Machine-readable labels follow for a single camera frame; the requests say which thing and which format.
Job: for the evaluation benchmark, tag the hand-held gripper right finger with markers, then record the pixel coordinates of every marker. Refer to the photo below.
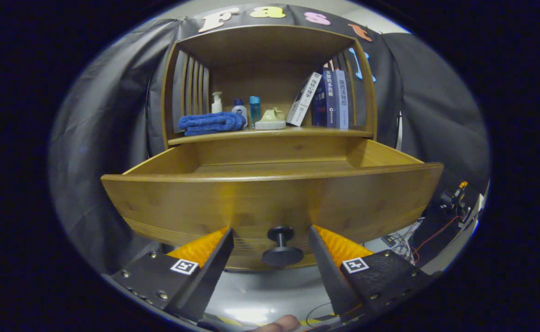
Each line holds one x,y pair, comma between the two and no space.
329,272

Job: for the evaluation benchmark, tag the wooden cabinet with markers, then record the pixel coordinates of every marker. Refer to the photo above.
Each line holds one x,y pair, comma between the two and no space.
265,44

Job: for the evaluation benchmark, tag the clear blue bottle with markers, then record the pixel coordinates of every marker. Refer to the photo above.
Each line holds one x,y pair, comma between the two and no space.
254,110

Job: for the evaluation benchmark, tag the dark equipment box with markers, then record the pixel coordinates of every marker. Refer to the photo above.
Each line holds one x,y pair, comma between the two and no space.
445,249

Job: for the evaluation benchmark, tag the blue spine book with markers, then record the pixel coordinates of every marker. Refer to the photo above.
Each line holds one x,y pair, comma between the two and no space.
330,101

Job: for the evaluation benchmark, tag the wooden countertop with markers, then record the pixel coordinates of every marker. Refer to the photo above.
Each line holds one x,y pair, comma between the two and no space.
316,131

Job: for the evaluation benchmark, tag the blue folded towel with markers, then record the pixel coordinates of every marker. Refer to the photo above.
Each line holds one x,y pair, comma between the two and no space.
212,123

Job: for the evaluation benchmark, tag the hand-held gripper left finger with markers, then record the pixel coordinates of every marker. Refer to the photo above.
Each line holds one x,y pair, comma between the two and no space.
212,276

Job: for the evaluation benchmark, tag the white book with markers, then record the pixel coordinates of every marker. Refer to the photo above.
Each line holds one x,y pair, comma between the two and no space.
303,101

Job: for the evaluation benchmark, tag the white pump bottle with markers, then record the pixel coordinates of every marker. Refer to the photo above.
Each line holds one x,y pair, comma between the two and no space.
216,106

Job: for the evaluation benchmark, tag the small white bottle blue cap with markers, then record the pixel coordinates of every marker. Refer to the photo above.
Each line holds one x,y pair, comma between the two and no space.
239,109

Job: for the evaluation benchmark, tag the black round drawer knob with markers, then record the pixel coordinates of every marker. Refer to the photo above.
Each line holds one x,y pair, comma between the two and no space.
282,256

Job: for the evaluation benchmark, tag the black gadget with orange tip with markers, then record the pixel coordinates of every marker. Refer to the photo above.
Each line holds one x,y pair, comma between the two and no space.
452,200

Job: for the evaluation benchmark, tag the pale lavender book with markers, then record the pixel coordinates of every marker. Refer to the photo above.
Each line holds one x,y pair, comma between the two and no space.
341,101

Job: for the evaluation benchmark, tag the dark blue book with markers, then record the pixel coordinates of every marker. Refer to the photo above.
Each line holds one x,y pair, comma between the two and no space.
319,106

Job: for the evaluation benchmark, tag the wooden drawer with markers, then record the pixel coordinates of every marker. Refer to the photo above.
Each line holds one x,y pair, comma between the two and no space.
251,203

